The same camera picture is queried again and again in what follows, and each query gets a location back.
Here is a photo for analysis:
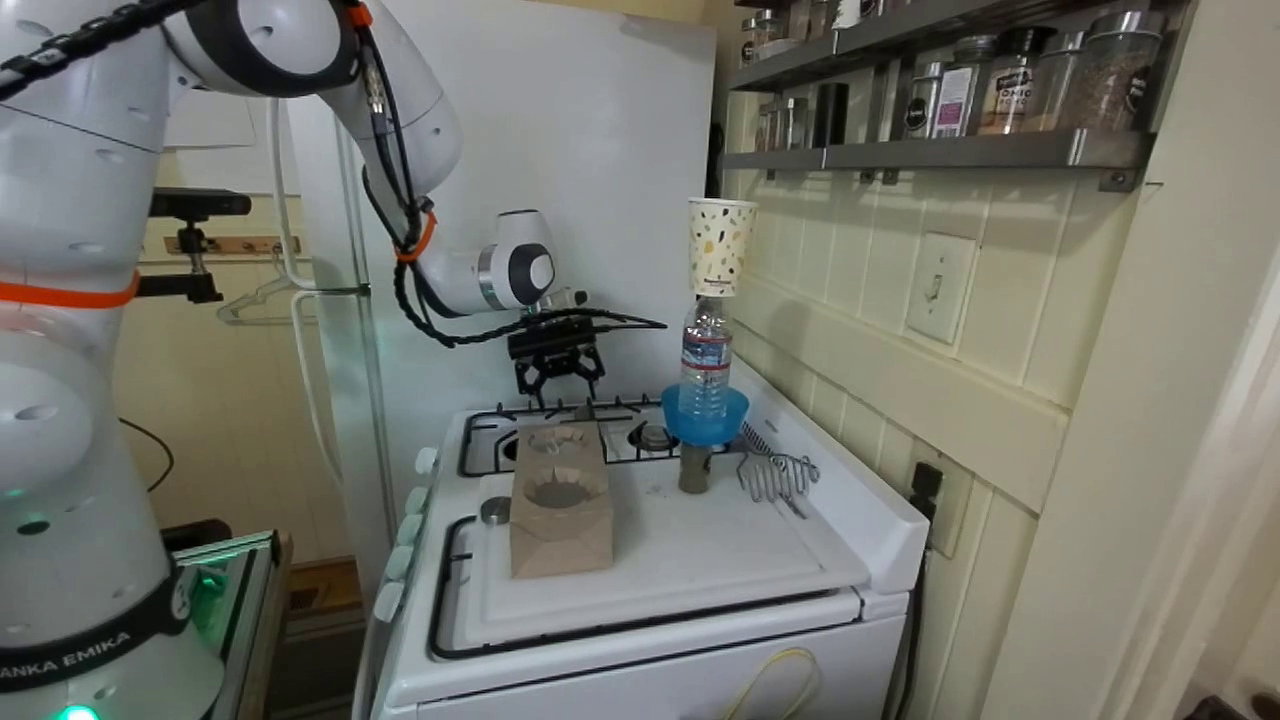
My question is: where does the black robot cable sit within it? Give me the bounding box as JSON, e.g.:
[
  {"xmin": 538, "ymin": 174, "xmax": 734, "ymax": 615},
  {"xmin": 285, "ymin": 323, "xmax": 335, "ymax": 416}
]
[{"xmin": 0, "ymin": 0, "xmax": 669, "ymax": 354}]

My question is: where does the brown cardboard box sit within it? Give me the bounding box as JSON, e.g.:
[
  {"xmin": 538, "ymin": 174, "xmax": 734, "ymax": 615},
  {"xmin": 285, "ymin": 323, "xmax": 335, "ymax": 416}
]
[{"xmin": 509, "ymin": 424, "xmax": 616, "ymax": 581}]

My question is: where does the metal wire whisk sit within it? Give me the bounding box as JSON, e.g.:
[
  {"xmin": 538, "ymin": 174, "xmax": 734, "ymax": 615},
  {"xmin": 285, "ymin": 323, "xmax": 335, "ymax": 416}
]
[{"xmin": 734, "ymin": 433, "xmax": 822, "ymax": 509}]

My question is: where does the glass spice jar right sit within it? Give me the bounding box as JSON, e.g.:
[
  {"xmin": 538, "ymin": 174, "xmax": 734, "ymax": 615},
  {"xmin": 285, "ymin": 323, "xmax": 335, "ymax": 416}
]
[{"xmin": 1063, "ymin": 10, "xmax": 1165, "ymax": 131}]

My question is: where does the white light switch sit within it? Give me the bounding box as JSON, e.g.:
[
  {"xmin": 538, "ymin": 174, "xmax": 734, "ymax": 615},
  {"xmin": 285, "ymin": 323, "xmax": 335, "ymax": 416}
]
[{"xmin": 909, "ymin": 236, "xmax": 977, "ymax": 343}]

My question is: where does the blue plastic funnel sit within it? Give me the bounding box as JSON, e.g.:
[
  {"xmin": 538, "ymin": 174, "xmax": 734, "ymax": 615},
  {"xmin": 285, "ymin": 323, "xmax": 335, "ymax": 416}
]
[{"xmin": 661, "ymin": 386, "xmax": 750, "ymax": 450}]

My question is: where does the green lit control box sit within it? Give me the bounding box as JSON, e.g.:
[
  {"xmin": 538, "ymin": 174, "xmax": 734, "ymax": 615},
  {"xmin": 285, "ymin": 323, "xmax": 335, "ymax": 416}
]
[{"xmin": 178, "ymin": 533, "xmax": 293, "ymax": 720}]

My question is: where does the black wall plug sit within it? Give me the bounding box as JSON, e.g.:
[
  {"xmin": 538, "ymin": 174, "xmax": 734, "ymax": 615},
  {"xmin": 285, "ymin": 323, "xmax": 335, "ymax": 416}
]
[{"xmin": 909, "ymin": 460, "xmax": 944, "ymax": 519}]

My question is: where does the spice jar purple label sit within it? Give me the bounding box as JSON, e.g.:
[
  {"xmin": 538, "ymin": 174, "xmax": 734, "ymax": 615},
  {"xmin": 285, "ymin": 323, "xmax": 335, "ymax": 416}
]
[{"xmin": 932, "ymin": 65, "xmax": 981, "ymax": 141}]

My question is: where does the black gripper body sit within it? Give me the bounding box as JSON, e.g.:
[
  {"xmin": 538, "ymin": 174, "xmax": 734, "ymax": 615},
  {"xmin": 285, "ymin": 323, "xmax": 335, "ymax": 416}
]
[{"xmin": 509, "ymin": 320, "xmax": 605, "ymax": 382}]

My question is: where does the dotted paper cup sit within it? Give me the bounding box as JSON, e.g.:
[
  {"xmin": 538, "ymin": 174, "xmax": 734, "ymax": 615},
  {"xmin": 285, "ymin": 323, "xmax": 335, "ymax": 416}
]
[{"xmin": 690, "ymin": 197, "xmax": 758, "ymax": 299}]

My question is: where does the grey spice bottle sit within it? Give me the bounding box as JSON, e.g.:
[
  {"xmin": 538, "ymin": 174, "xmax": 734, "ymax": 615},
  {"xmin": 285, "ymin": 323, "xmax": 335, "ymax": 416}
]
[{"xmin": 681, "ymin": 450, "xmax": 714, "ymax": 495}]

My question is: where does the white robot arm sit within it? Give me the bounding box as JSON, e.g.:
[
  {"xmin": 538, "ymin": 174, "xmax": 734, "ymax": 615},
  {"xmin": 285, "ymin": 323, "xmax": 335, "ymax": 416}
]
[{"xmin": 0, "ymin": 0, "xmax": 556, "ymax": 720}]

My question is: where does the black camera on stand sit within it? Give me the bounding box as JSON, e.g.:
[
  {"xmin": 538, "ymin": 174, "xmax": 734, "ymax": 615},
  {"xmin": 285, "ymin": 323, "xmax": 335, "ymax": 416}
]
[{"xmin": 135, "ymin": 189, "xmax": 252, "ymax": 305}]

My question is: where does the white gas stove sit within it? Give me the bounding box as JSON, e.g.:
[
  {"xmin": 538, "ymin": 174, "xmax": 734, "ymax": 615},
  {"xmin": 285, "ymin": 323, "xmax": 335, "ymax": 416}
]
[{"xmin": 353, "ymin": 382, "xmax": 930, "ymax": 720}]

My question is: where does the grey wall spice shelf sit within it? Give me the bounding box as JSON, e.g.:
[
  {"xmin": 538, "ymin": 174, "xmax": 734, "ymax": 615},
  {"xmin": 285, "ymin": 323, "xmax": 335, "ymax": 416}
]
[{"xmin": 724, "ymin": 0, "xmax": 1184, "ymax": 191}]

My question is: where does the clear water bottle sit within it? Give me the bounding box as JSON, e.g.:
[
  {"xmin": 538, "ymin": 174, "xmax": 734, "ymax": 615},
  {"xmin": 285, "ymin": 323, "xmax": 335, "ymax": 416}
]
[{"xmin": 681, "ymin": 299, "xmax": 734, "ymax": 386}]

